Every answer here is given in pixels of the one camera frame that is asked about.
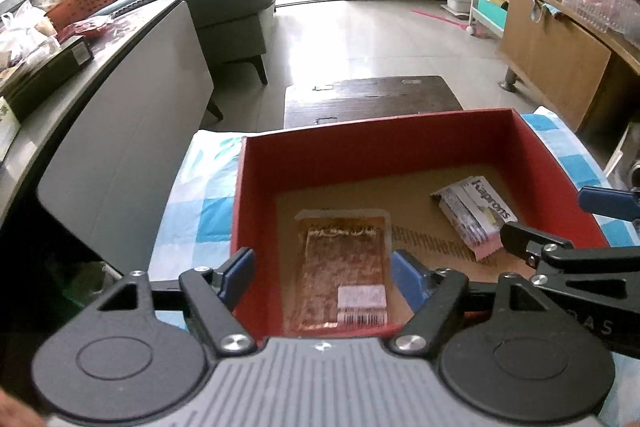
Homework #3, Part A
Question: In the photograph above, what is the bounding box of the red cardboard box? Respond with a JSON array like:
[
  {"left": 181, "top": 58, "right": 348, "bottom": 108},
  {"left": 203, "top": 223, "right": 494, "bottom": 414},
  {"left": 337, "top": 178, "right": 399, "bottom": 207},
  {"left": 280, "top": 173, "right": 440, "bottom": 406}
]
[{"left": 232, "top": 109, "right": 606, "bottom": 338}]

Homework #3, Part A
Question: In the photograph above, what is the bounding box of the wooden cabinet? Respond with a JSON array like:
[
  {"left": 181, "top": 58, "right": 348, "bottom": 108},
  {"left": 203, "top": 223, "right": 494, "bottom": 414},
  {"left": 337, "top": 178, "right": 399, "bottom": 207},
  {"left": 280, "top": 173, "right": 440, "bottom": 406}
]
[{"left": 498, "top": 0, "right": 639, "bottom": 138}]

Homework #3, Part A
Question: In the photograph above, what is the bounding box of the dark low coffee table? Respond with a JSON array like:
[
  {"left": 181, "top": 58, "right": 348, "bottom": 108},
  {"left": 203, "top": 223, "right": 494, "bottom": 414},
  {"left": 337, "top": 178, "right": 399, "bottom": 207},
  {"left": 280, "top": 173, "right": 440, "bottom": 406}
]
[{"left": 283, "top": 76, "right": 462, "bottom": 129}]

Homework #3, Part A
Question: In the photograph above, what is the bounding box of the long black gift box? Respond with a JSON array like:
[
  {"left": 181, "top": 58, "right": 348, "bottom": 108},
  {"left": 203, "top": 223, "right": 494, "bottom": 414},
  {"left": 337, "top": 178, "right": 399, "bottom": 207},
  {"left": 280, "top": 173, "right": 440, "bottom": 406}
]
[{"left": 1, "top": 36, "right": 93, "bottom": 122}]

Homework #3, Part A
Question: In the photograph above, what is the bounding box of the Kaprons wafer pack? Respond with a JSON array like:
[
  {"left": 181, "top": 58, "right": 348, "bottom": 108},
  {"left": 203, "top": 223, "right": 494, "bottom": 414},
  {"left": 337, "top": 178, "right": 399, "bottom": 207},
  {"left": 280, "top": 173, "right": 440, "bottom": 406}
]
[{"left": 431, "top": 176, "right": 518, "bottom": 261}]

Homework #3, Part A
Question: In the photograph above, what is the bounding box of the grey curved side table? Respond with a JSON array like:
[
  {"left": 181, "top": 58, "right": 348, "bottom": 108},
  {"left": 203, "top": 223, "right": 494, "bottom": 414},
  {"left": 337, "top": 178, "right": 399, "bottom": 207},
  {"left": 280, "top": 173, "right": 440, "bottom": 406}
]
[{"left": 1, "top": 0, "right": 214, "bottom": 273}]

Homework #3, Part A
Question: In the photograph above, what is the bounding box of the orange spicy snack pack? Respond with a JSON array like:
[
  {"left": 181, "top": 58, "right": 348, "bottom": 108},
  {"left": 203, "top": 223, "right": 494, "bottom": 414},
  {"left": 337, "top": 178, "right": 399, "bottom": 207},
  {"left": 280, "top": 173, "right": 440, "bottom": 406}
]
[{"left": 283, "top": 209, "right": 392, "bottom": 336}]

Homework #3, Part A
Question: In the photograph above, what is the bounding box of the white plastic bags pile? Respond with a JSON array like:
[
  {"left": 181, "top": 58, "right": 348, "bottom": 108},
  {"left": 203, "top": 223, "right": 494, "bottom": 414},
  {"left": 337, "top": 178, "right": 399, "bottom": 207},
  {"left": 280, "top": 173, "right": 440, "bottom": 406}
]
[{"left": 1, "top": 0, "right": 61, "bottom": 70}]

